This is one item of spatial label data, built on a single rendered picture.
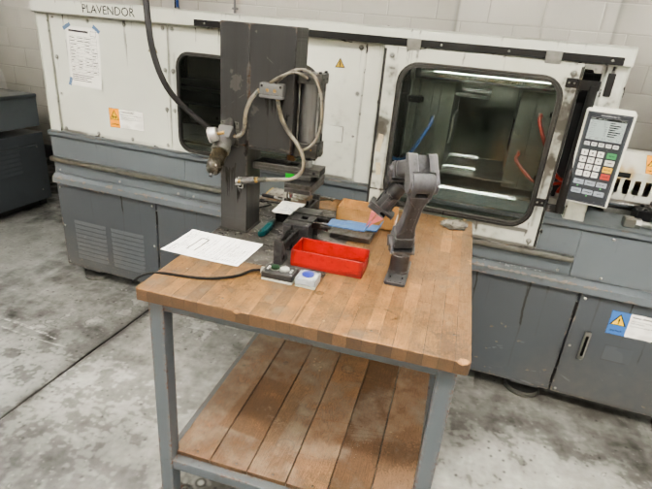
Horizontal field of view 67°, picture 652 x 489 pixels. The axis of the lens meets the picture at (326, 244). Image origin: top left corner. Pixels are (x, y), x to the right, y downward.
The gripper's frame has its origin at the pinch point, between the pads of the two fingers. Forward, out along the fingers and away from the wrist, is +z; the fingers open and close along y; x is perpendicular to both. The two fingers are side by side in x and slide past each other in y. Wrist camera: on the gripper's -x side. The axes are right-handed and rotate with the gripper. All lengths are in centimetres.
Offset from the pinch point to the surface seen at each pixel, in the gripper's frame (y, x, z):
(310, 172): 28.3, 1.9, -3.3
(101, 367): 58, -6, 150
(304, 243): 14.6, 11.8, 16.1
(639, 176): -88, -76, -71
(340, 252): 2.3, 12.2, 10.3
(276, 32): 64, 5, -35
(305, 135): 37.4, 2.1, -12.9
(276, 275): 15.3, 36.6, 19.0
